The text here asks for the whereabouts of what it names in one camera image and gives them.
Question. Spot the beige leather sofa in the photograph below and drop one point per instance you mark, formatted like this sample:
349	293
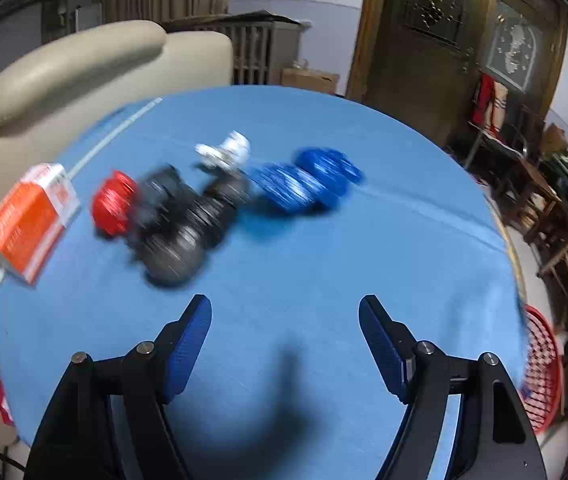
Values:
63	75

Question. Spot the thin white rod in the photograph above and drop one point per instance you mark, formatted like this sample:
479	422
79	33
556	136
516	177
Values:
113	135

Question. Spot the large sheer black plastic bag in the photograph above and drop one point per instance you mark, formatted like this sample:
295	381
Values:
178	250

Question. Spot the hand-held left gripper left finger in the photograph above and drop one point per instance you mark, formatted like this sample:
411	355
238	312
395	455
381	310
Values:
188	350

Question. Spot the small crumpled black plastic bag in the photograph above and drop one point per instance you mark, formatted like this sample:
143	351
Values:
229	187

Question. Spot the blue tablecloth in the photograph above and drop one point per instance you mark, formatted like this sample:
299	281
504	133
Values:
364	240

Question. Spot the carved wooden door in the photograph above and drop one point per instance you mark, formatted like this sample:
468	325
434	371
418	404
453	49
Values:
429	50

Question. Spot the dark wooden table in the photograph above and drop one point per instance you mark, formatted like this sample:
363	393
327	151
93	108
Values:
529	180

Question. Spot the red hanging cloth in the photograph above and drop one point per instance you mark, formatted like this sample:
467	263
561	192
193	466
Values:
489	102

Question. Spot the red plastic basket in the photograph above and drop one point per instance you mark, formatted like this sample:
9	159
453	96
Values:
544	360

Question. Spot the grey radiator cabinet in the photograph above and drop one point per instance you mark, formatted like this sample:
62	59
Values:
259	50

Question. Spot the orange tissue pack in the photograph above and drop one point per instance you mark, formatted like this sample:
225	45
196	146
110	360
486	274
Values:
23	225

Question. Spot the cardboard box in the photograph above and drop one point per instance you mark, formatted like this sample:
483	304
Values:
309	80

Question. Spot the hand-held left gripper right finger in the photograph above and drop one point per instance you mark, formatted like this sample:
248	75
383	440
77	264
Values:
381	350

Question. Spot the crumpled white tissue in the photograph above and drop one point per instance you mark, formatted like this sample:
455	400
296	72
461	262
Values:
229	152

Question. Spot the red plastic bag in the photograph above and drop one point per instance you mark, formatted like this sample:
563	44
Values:
111	205

